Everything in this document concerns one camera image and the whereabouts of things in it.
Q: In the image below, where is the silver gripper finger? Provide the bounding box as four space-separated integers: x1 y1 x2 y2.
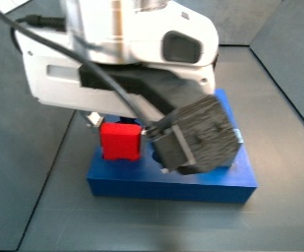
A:
86 112 105 128

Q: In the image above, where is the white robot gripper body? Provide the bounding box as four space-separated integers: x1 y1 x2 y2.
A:
17 0 218 117

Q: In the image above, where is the blue foam shape board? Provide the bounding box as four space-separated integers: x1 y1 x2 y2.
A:
86 88 260 205

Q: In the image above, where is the black camera cable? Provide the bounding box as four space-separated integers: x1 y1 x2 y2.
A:
0 0 161 130

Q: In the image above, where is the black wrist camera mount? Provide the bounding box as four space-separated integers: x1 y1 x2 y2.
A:
146 94 241 175

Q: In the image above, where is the red square-circle foam block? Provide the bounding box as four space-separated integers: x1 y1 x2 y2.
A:
101 122 142 160

